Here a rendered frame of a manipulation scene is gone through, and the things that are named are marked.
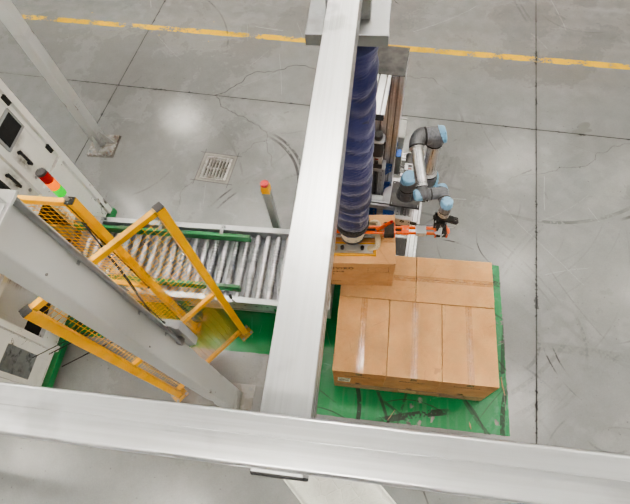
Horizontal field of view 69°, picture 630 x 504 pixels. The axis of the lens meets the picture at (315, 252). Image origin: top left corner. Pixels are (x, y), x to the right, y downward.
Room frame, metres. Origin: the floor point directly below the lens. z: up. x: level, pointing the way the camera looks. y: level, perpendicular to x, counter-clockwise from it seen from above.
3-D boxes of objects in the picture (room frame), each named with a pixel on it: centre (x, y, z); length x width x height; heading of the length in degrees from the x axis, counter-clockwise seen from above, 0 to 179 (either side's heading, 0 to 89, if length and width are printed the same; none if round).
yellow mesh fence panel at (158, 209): (1.13, 1.04, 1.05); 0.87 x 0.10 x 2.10; 127
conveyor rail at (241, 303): (1.55, 1.10, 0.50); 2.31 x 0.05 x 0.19; 75
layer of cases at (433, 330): (1.11, -0.69, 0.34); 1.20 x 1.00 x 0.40; 75
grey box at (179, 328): (0.88, 0.83, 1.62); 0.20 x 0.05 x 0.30; 75
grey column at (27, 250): (0.77, 0.86, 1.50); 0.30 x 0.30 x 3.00; 75
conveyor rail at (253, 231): (2.18, 0.93, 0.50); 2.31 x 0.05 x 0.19; 75
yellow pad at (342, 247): (1.48, -0.26, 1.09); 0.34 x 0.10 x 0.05; 78
